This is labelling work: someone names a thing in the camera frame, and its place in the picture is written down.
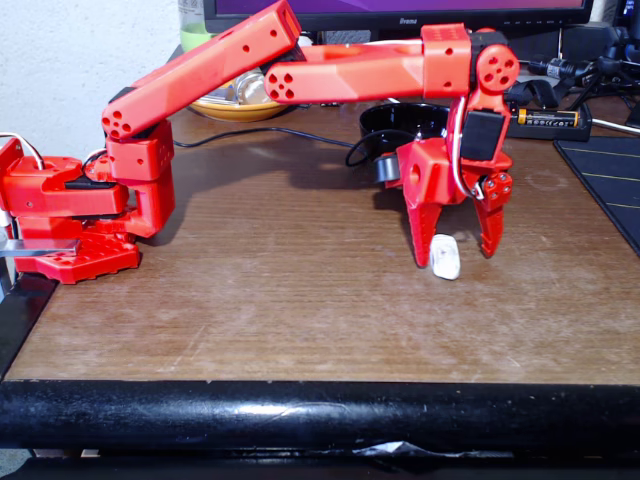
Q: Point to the black glossy bowl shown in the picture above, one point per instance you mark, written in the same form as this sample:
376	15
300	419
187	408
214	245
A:
395	122

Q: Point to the black battery charger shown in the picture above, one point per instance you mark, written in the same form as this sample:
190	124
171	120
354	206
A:
545	132

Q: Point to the yellow and black battery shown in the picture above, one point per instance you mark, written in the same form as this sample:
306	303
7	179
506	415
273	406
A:
547	117

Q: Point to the black mat with yellow lines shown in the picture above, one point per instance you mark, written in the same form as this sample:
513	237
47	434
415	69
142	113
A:
610	175

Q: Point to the black flashlight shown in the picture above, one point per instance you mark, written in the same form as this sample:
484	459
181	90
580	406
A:
565	67

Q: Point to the black computer monitor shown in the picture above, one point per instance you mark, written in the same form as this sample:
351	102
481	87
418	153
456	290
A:
400	10

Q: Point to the clear glass jar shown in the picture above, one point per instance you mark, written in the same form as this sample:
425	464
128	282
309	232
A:
252	90

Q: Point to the yellow plate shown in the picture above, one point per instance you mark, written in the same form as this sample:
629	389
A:
235	112

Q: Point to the black padded table edge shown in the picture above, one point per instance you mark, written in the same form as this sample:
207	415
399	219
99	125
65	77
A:
320	415

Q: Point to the green bottle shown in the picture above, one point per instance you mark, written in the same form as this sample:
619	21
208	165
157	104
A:
192	30

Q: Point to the metal clamp bar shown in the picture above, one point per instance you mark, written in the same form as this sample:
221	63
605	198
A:
40	247

